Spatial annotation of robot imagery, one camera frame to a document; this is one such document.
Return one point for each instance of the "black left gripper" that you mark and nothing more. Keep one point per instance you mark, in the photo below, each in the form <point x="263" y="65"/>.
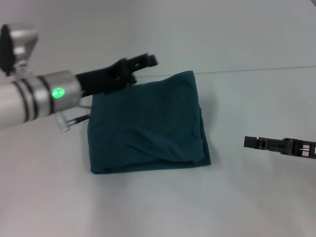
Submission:
<point x="101" y="79"/>

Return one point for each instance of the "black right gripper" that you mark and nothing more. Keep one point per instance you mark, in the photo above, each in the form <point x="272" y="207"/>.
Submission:
<point x="302" y="149"/>

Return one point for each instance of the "teal blue FREE! t-shirt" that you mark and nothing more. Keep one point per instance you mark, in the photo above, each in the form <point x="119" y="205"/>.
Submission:
<point x="153" y="123"/>

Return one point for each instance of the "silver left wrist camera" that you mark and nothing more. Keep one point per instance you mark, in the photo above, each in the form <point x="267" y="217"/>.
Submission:
<point x="17" y="49"/>

